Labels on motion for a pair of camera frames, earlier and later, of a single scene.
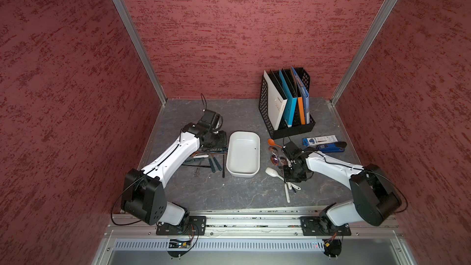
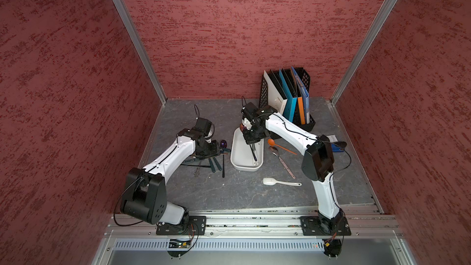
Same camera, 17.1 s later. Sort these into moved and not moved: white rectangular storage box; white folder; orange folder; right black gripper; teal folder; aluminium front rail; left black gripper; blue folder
Moved: white rectangular storage box; right black gripper; left black gripper
Not moved: blue folder; teal folder; white folder; orange folder; aluminium front rail
